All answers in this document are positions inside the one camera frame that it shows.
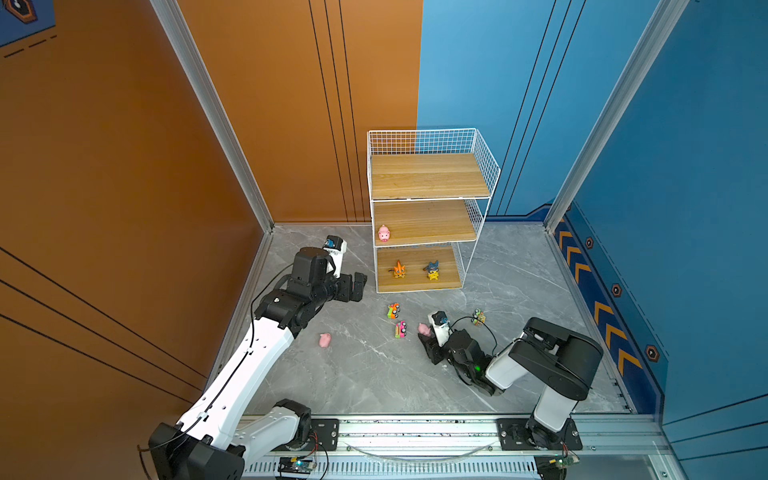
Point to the green toy car right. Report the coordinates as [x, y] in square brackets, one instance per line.
[478, 317]

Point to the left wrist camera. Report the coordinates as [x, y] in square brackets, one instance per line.
[335, 247]

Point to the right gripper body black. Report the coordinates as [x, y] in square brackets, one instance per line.
[437, 355]

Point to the right aluminium corner post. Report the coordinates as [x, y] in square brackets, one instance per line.
[652, 40]

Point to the right circuit board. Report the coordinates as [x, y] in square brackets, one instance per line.
[555, 467]

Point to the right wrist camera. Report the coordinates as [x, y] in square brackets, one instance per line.
[440, 326]

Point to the left circuit board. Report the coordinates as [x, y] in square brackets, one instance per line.
[295, 467]

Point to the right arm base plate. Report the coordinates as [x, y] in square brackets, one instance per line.
[518, 434]

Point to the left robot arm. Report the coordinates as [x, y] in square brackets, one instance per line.
[207, 441]

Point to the circuit board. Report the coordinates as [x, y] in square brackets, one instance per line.
[295, 467]
[555, 467]

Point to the pink toy truck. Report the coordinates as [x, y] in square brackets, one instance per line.
[400, 329]

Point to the aluminium rail frame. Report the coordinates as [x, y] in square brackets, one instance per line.
[466, 446]

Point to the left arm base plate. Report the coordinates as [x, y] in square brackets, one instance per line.
[323, 432]

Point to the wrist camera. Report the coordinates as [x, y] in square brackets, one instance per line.
[335, 247]
[440, 326]

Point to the grey hooded pikachu figure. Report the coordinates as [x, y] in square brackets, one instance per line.
[432, 270]

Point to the white wire wooden shelf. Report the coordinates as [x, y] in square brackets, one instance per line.
[432, 188]

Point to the left aluminium corner post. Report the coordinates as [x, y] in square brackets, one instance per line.
[177, 31]

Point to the orange green toy truck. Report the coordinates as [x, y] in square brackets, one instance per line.
[393, 311]

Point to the orange pikachu figure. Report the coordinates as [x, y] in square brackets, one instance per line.
[398, 271]

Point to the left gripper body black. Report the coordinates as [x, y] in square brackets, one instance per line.
[343, 289]

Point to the aluminium corner post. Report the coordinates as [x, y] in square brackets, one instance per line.
[652, 40]
[177, 31]

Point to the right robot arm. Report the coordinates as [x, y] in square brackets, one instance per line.
[564, 360]

